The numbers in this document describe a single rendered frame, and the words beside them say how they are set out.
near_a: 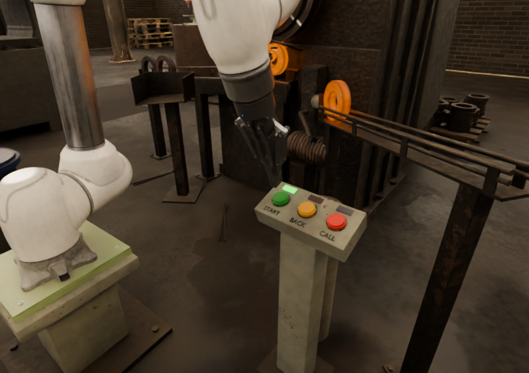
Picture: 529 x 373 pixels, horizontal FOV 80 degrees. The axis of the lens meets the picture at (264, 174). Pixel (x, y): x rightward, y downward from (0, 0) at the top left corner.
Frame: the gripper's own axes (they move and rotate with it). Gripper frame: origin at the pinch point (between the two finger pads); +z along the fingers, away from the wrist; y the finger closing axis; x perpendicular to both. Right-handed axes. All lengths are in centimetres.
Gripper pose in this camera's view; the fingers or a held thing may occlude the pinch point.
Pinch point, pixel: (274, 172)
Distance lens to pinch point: 71.0
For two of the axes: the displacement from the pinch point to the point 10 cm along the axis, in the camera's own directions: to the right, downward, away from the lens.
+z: 2.2, 7.2, 6.6
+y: -7.7, -2.9, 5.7
